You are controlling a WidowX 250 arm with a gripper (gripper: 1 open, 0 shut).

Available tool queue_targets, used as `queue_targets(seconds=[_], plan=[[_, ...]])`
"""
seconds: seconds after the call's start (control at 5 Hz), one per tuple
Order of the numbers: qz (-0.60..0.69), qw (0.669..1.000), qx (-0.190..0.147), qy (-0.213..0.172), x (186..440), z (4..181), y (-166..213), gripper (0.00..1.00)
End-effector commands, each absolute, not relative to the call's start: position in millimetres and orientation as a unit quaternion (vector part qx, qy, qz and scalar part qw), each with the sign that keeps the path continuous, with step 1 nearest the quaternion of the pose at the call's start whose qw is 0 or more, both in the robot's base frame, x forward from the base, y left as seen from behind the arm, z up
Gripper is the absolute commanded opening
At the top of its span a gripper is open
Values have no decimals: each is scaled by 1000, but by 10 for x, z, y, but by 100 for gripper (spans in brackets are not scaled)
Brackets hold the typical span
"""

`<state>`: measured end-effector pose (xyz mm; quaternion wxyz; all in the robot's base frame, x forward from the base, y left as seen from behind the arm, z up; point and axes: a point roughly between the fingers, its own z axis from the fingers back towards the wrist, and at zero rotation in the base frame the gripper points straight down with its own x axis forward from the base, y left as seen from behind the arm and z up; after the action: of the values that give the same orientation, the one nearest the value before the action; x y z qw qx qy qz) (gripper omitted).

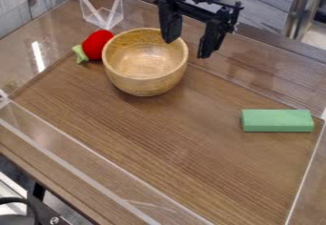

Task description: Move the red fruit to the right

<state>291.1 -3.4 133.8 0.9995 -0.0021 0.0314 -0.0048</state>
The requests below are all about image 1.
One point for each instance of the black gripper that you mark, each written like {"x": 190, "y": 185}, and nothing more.
{"x": 214, "y": 12}

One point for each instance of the red plush fruit green stem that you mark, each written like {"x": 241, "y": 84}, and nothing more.
{"x": 90, "y": 49}

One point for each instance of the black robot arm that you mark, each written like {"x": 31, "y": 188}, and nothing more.
{"x": 217, "y": 13}

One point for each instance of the wooden bowl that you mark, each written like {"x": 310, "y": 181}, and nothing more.
{"x": 143, "y": 65}

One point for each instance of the metal table leg background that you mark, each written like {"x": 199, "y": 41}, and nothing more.
{"x": 299, "y": 18}

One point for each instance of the green rectangular block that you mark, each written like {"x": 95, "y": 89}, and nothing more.
{"x": 277, "y": 121}

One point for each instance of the clear acrylic corner bracket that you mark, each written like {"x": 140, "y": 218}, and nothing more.
{"x": 104, "y": 18}

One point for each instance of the clear acrylic tray wall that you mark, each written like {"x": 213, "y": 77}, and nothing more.
{"x": 110, "y": 195}

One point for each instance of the black table leg bracket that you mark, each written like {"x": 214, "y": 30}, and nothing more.
{"x": 47, "y": 215}

